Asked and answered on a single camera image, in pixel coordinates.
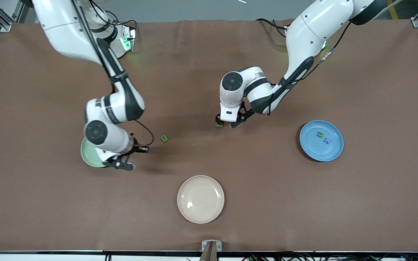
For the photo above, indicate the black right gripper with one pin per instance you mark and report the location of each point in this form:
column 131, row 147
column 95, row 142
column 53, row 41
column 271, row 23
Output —
column 136, row 147

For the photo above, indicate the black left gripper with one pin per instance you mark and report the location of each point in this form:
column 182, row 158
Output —
column 217, row 119

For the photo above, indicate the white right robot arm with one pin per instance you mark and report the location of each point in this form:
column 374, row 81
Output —
column 64, row 25

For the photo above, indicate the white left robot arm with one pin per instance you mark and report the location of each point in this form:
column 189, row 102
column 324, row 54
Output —
column 314, row 29

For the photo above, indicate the light green plate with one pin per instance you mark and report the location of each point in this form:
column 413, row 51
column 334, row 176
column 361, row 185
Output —
column 87, row 156

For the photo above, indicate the brown table cover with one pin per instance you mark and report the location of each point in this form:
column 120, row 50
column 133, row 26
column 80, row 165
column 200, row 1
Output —
column 85, row 217

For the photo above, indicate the beige plate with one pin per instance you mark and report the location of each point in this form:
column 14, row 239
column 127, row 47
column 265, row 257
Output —
column 200, row 199

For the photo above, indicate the blue plate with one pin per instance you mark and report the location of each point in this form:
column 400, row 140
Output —
column 321, row 152

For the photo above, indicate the grey metal camera bracket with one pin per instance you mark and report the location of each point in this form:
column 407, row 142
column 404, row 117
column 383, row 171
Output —
column 211, row 246

